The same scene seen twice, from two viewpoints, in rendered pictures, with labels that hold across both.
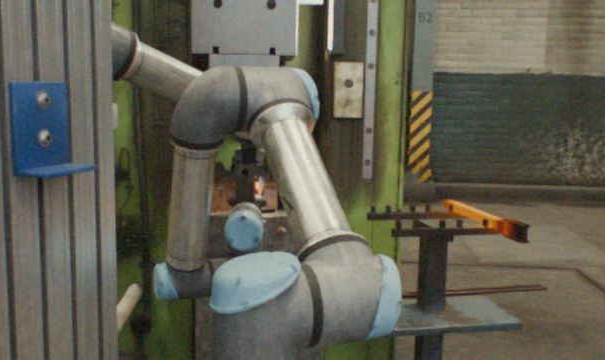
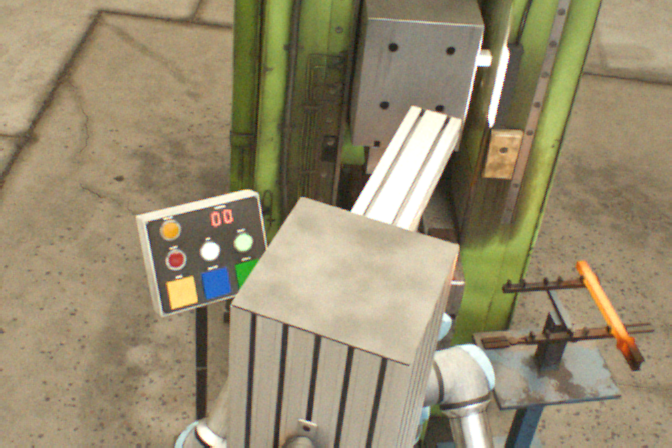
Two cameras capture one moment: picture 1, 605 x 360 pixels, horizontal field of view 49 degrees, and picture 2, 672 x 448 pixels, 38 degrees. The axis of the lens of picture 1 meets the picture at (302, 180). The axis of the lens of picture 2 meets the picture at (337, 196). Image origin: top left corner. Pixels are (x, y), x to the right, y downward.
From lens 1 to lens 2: 1.75 m
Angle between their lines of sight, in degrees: 31
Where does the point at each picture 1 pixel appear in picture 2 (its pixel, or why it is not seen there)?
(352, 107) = (503, 170)
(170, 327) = not seen: hidden behind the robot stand
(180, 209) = not seen: hidden behind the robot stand
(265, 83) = (457, 383)
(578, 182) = not seen: outside the picture
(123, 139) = (267, 182)
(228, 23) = (393, 122)
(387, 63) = (547, 130)
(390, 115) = (540, 173)
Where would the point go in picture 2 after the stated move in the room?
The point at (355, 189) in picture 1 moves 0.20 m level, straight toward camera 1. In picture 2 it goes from (492, 230) to (493, 273)
